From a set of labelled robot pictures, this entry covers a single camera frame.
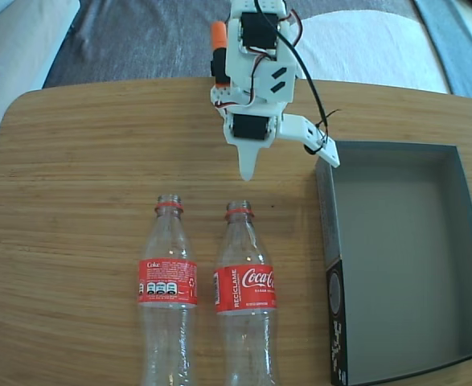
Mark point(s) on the clear bottle Coca-Cola logo label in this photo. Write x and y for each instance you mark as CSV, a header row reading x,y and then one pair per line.
x,y
245,289

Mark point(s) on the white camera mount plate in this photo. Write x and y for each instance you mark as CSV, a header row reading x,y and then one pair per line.
x,y
300,128

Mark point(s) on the grey cardboard box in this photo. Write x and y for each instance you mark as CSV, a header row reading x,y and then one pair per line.
x,y
400,241

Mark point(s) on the beige sofa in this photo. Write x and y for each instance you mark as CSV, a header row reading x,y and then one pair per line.
x,y
10,60

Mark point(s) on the orange black clamp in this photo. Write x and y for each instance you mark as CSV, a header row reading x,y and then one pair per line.
x,y
219,34

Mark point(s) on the grey rug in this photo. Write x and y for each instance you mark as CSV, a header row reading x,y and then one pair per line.
x,y
139,40

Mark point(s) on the clear bottle Coke nutrition label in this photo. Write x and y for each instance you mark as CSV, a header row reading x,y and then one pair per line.
x,y
167,281

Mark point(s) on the white cloth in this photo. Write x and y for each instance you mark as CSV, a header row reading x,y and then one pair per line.
x,y
372,52

